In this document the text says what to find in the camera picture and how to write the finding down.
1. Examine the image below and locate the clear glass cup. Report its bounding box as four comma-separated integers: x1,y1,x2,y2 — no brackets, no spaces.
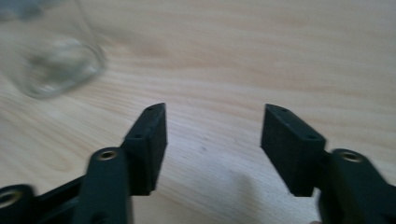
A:
0,0,106,100

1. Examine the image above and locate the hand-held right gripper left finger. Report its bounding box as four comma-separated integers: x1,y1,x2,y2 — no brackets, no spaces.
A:
73,103,168,224

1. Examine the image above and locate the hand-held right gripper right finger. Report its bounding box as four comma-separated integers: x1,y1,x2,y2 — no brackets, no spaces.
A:
261,104,396,224

